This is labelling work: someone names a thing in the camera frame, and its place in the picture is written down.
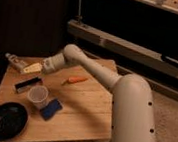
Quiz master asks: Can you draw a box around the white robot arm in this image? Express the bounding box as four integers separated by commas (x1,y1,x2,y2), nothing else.
39,44,156,142

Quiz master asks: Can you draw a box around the black ceramic bowl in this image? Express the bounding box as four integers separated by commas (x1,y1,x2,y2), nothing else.
0,102,28,142

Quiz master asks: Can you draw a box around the wooden table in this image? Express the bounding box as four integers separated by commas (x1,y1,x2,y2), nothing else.
0,66,112,142

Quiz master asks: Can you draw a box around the white tube bottle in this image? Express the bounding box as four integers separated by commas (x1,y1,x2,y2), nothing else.
5,53,28,73

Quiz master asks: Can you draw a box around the black case handle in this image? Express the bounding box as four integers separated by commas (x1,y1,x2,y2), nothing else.
160,55,178,68

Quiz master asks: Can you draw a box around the white black sponge block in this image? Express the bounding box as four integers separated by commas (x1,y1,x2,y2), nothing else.
14,76,42,94

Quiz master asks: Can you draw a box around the long grey case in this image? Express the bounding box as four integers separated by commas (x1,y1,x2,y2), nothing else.
67,19,178,79

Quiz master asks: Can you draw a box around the blue sponge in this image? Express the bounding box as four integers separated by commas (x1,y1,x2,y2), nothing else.
40,99,63,120

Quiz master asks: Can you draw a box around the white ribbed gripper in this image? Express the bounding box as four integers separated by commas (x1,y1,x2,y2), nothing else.
23,54,66,74

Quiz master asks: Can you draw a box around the clear plastic cup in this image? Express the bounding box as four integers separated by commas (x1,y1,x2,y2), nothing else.
27,85,49,109

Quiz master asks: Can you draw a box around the metal pole stand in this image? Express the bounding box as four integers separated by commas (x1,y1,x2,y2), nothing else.
77,0,83,24

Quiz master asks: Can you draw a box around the orange carrot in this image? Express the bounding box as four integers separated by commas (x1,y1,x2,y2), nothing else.
62,76,88,85

